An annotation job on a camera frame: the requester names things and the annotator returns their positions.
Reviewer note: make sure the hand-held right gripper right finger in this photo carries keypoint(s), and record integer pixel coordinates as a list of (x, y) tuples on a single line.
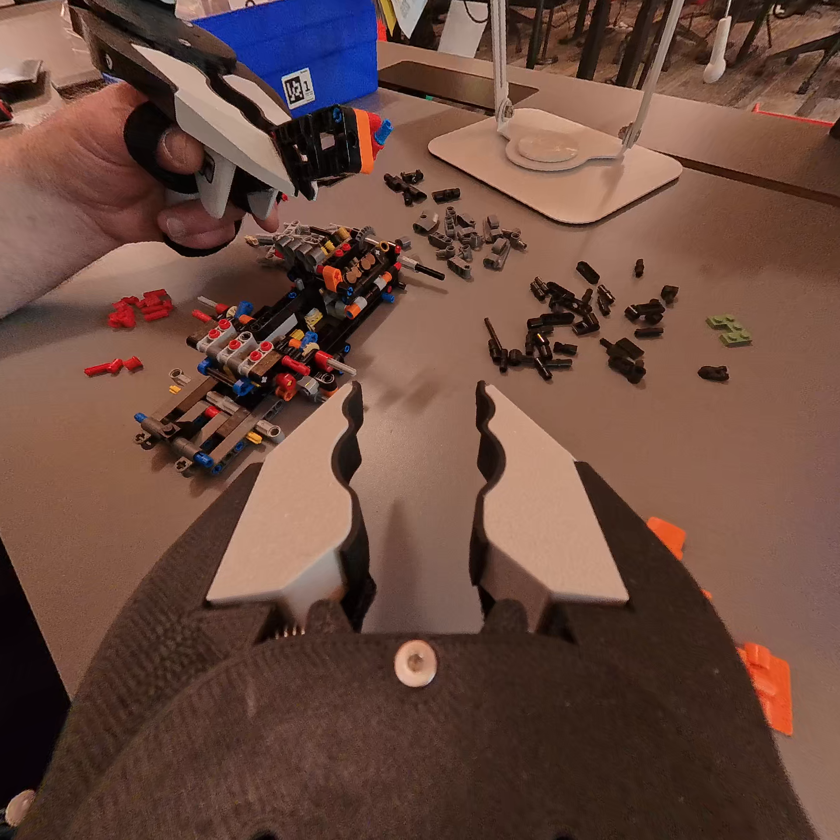
[(544, 518)]

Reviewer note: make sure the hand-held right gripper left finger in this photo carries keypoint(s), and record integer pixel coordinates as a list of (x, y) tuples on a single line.
[(289, 518)]

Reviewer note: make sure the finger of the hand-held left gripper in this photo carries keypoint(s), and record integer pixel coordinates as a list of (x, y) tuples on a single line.
[(256, 98), (216, 124)]

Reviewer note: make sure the black lego frame assembly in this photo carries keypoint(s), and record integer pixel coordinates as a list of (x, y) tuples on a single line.
[(315, 144)]

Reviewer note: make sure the pile of black lego pieces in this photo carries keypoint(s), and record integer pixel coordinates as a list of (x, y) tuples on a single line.
[(550, 320)]

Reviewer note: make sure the black lego connector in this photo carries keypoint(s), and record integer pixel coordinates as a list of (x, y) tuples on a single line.
[(446, 194), (712, 373), (394, 182), (412, 195), (413, 176)]

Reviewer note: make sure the multicoloured lego chassis model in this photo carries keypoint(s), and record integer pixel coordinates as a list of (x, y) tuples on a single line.
[(262, 341)]

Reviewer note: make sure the grey lego connector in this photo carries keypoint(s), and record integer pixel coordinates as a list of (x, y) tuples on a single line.
[(178, 376)]

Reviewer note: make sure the pile of red lego pieces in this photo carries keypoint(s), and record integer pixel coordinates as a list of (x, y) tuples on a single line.
[(148, 307)]

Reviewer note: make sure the pile of grey lego pieces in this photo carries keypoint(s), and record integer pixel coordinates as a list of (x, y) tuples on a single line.
[(459, 229)]

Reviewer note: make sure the person's left hand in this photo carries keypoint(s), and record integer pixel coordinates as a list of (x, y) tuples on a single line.
[(85, 170)]

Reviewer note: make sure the blue plastic bin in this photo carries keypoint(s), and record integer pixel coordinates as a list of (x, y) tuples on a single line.
[(295, 39)]

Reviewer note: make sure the white paper sheet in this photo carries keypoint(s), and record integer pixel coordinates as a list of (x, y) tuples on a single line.
[(436, 26)]

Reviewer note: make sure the white desk stand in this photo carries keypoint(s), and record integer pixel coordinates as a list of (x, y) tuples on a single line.
[(590, 184)]

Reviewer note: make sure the black table legs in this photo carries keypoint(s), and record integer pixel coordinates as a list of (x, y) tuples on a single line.
[(594, 39)]

